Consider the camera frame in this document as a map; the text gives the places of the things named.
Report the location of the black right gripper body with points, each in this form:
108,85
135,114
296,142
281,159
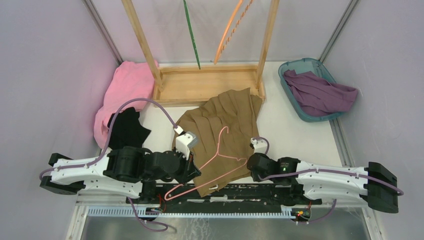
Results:
255,178

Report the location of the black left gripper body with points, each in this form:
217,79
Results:
183,174

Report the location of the pink thin hanger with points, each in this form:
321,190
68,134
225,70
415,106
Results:
215,155

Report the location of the tan brown pleated skirt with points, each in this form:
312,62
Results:
237,109

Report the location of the orange wavy hanger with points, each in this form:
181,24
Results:
238,13

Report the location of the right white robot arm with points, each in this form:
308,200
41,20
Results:
373,184

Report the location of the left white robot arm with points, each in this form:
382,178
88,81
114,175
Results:
131,172

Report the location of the green hanger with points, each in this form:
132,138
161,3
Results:
189,25

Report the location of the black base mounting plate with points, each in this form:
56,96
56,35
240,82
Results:
232,199

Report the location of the black garment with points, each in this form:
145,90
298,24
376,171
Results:
127,130

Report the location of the wooden clothes rack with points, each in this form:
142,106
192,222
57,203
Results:
181,86

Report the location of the purple garment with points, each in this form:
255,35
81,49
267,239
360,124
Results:
318,97

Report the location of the pink garment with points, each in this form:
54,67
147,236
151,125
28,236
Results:
131,80

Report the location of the teal plastic bin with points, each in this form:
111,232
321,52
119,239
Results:
300,66

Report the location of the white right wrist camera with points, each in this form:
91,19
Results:
260,145

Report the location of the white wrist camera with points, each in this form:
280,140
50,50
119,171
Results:
184,141
260,145

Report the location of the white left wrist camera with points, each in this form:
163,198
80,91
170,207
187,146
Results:
184,141

